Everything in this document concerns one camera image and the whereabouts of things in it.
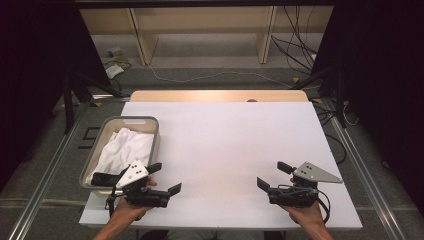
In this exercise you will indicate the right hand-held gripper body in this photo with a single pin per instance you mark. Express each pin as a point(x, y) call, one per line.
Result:
point(311, 173)

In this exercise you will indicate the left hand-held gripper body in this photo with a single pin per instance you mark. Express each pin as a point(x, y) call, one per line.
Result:
point(135, 174)

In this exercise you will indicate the white garment with black waistband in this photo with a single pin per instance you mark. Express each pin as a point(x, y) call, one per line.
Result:
point(125, 150)

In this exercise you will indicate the grey plastic basket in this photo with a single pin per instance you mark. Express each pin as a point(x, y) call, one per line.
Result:
point(100, 133)

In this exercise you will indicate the person's left hand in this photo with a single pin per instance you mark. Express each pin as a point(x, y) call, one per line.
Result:
point(126, 211)

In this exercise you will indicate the person's right hand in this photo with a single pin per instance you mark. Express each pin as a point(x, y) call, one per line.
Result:
point(308, 215)

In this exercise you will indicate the black metal stand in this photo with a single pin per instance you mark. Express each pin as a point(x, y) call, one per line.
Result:
point(340, 100)
point(68, 103)

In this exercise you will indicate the white power adapter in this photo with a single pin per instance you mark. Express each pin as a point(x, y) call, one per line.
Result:
point(113, 71)

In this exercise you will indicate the black curtain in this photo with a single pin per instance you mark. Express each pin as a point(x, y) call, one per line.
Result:
point(33, 83)
point(383, 83)

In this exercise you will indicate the small grey floor device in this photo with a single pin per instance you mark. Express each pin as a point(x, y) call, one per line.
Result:
point(114, 51)

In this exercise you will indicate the aluminium floor rail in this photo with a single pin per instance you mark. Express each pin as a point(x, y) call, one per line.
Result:
point(366, 173)
point(43, 183)

